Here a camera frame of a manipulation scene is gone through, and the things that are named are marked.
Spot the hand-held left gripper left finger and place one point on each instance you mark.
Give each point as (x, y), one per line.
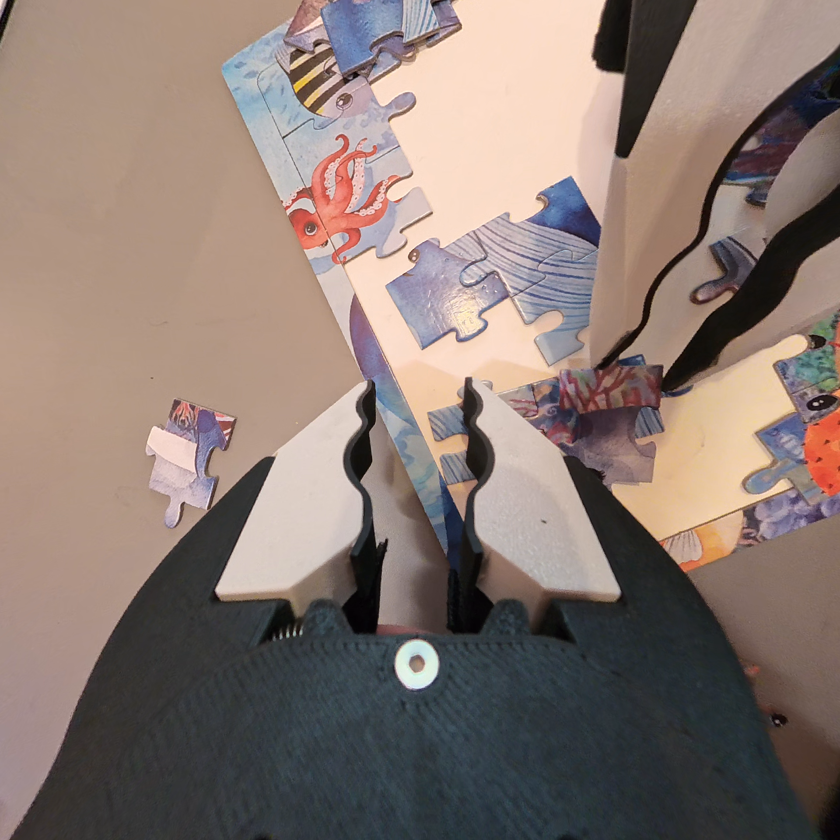
(295, 525)

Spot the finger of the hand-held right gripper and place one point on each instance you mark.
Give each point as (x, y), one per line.
(787, 315)
(722, 65)

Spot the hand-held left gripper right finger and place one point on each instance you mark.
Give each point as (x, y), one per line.
(538, 525)

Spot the purple blue puzzle piece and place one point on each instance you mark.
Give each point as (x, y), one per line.
(590, 446)

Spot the ocean print puzzle tray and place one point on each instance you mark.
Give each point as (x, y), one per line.
(499, 131)

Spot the dark blue puzzle piece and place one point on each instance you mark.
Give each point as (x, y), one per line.
(800, 111)
(571, 210)

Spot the dark blue whale eye piece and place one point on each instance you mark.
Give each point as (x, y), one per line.
(439, 295)

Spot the blue striped whale puzzle piece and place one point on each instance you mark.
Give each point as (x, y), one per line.
(499, 249)

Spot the purple piece with white patch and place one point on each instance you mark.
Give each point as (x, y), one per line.
(728, 262)

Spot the coral and shell puzzle piece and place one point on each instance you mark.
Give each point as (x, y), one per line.
(748, 165)

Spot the puzzle piece with peeling paper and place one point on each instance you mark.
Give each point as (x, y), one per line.
(190, 485)

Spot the dark blue red coral piece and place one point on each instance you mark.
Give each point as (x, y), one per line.
(525, 407)

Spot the striped puzzle piece with notch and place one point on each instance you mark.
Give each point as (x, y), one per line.
(449, 426)

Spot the joined crab pufferfish puzzle pieces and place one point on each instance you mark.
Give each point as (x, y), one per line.
(820, 446)

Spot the pale striped whale puzzle piece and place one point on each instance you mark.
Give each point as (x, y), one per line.
(558, 308)

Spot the light blue striped puzzle piece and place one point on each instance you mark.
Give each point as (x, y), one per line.
(420, 16)

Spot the octopus arms puzzle piece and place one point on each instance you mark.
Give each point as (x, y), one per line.
(387, 164)

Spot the striped fish puzzle piece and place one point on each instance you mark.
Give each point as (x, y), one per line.
(367, 108)

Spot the mottled blue puzzle piece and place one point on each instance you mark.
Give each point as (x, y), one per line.
(358, 29)

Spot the octopus body puzzle piece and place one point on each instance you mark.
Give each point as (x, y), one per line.
(400, 229)

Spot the grey purple puzzle piece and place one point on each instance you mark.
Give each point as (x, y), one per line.
(305, 29)

